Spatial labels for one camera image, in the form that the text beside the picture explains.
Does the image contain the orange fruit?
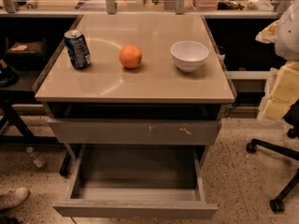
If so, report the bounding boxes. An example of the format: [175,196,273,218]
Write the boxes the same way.
[119,45,142,69]

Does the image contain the white bowl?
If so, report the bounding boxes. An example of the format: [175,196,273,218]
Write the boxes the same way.
[170,40,209,72]

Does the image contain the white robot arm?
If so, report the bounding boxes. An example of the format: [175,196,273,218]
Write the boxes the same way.
[256,0,299,125]

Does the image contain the grey drawer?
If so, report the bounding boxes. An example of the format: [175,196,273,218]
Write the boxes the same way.
[48,119,221,146]
[53,145,218,219]

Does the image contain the white shoe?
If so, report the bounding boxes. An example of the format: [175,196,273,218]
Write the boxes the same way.
[0,188,30,210]

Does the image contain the clear plastic bottle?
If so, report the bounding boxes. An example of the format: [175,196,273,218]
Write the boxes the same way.
[26,147,47,168]

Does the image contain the grey top drawer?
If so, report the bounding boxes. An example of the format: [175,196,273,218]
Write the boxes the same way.
[48,119,221,146]

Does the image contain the black stand left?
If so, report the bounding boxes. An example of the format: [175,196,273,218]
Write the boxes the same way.
[0,37,73,176]

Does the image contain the blue soda can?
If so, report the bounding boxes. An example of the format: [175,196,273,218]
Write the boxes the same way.
[64,30,91,69]

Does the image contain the beige drawer cabinet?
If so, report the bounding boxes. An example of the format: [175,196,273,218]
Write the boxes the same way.
[32,13,237,170]

